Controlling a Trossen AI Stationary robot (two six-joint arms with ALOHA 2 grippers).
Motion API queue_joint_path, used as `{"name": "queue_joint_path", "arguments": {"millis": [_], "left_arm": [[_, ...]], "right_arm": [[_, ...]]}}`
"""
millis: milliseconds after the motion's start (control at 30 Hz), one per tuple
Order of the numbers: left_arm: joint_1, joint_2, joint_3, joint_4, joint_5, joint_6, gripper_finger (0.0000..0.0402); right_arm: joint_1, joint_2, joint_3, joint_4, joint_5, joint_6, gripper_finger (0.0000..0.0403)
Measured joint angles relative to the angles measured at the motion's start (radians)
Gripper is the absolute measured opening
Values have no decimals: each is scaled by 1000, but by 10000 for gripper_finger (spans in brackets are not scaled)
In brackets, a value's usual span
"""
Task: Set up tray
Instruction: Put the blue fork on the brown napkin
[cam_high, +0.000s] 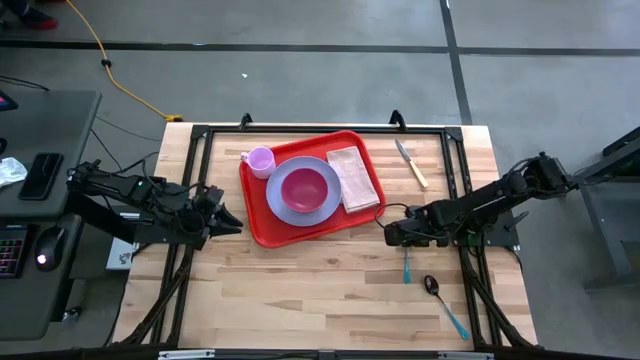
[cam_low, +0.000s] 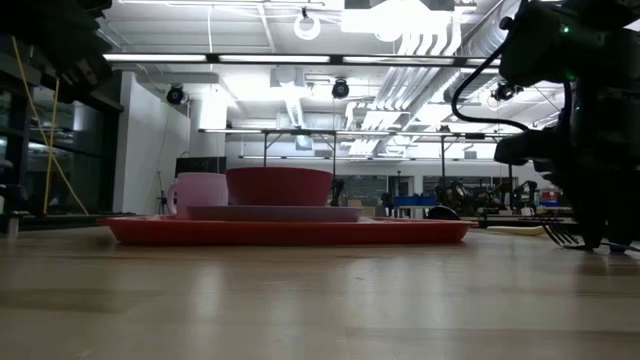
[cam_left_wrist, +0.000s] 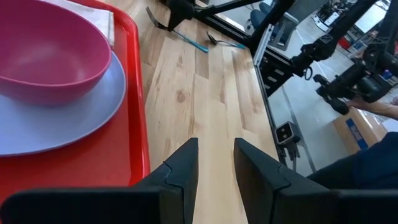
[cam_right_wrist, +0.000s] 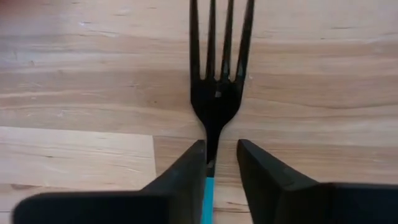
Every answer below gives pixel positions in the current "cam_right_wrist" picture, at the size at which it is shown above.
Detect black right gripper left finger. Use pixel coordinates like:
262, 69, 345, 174
12, 139, 208, 224

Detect fork with teal handle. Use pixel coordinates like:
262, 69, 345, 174
188, 0, 255, 224

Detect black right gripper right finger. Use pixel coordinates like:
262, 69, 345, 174
236, 138, 398, 224

